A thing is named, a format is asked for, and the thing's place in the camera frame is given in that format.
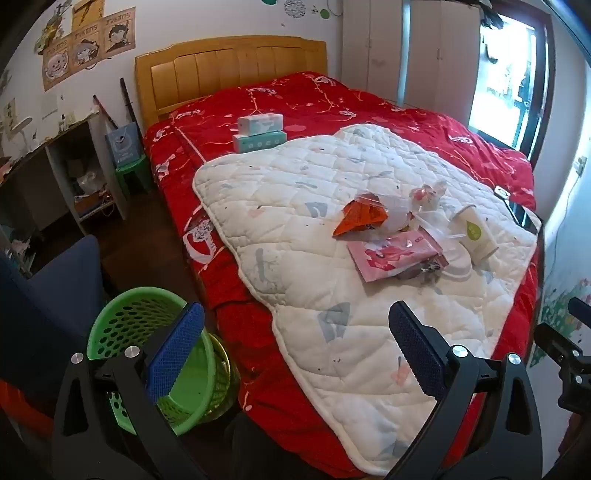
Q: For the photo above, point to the red patterned blanket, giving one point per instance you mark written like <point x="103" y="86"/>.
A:
<point x="323" y="101"/>

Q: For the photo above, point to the small white device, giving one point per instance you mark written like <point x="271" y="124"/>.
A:
<point x="502" y="192"/>

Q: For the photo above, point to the wall socket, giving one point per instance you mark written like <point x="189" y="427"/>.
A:
<point x="581" y="165"/>

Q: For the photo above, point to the wooden bed headboard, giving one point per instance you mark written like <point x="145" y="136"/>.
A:
<point x="207" y="69"/>

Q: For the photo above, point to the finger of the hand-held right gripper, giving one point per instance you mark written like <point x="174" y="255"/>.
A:
<point x="556" y="344"/>
<point x="581" y="308"/>

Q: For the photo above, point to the green plastic stool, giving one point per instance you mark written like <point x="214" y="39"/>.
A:
<point x="131" y="170"/>

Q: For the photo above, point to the white quilted mat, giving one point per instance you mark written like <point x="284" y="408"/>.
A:
<point x="277" y="207"/>

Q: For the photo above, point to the dark wooden sword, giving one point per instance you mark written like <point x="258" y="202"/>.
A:
<point x="129" y="104"/>

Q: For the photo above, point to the white wardrobe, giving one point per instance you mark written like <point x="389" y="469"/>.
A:
<point x="392" y="46"/>

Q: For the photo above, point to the yellow-green basket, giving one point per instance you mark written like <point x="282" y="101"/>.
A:
<point x="226" y="369"/>

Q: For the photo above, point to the white desk lamp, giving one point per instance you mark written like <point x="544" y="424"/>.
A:
<point x="16" y="129"/>

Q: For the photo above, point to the pink snack packet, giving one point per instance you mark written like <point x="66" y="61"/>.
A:
<point x="392" y="254"/>

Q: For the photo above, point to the blue paper bag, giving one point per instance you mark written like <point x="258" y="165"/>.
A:
<point x="123" y="143"/>

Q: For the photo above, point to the blue chair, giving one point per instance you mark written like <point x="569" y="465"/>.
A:
<point x="55" y="286"/>

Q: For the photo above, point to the green plastic basket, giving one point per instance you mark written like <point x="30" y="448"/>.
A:
<point x="138" y="314"/>

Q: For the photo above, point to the teal dotted tissue pack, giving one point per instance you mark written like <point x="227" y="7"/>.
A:
<point x="258" y="142"/>

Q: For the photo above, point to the clear plastic wrapper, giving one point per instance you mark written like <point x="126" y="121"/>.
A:
<point x="401" y="214"/>

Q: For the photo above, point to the orange snack bag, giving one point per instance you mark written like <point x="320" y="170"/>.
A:
<point x="360" y="217"/>

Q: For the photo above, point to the glass balcony door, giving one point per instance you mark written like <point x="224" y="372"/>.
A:
<point x="503" y="78"/>

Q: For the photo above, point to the small dark wrapper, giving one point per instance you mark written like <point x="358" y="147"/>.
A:
<point x="429" y="268"/>

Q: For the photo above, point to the white paper cup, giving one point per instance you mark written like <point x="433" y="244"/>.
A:
<point x="475" y="235"/>

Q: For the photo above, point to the black smartphone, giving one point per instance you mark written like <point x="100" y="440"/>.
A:
<point x="524" y="214"/>

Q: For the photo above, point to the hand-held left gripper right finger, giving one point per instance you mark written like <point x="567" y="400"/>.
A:
<point x="415" y="350"/>

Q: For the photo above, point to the white plastic lid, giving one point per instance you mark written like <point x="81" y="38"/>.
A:
<point x="455" y="265"/>

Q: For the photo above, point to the red stick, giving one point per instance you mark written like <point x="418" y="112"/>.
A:
<point x="105" y="113"/>

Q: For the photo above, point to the white paper sheet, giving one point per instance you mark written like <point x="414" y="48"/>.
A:
<point x="49" y="105"/>

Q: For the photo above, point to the red cloth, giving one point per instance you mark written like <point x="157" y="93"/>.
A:
<point x="23" y="410"/>

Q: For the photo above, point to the round patterned wall sticker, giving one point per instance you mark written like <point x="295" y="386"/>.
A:
<point x="295" y="7"/>

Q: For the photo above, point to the pale tissue pack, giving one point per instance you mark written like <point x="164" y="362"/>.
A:
<point x="258" y="124"/>

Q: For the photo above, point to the grey desk with shelves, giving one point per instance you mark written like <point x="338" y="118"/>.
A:
<point x="55" y="152"/>

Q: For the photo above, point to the cartoon figure wall sticker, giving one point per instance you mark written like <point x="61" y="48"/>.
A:
<point x="53" y="25"/>

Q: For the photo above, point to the dark hanging clothes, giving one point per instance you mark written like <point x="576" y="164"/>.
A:
<point x="490" y="14"/>

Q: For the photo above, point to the brown cartoon wall poster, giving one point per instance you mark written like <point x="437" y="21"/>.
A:
<point x="119" y="32"/>
<point x="87" y="48"/>
<point x="57" y="64"/>
<point x="87" y="14"/>

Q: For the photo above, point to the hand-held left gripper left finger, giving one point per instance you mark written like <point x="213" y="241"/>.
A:
<point x="175" y="350"/>

